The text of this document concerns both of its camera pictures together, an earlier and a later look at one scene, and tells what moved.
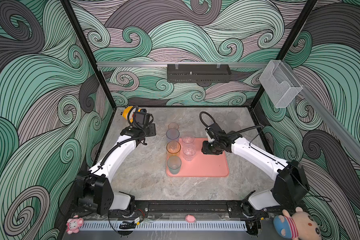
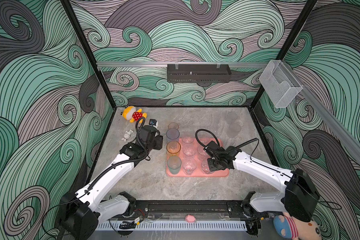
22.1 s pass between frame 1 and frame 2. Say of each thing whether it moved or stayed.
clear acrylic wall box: stayed
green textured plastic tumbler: stayed
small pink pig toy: stayed
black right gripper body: moved
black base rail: stayed
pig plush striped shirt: stayed
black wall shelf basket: stayed
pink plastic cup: stayed
